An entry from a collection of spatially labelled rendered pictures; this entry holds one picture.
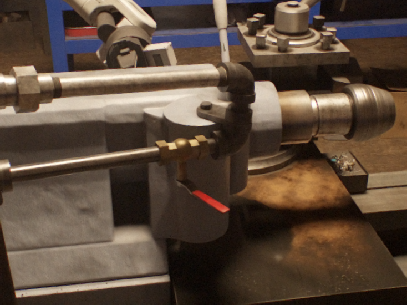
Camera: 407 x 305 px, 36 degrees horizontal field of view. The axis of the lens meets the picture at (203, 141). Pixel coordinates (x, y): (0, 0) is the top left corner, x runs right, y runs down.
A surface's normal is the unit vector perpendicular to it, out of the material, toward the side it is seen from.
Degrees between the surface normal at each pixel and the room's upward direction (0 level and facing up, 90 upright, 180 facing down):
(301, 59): 90
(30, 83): 56
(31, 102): 101
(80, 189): 70
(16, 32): 90
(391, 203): 0
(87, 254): 62
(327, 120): 81
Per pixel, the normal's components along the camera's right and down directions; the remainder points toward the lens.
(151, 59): -0.34, 0.55
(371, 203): 0.00, -0.89
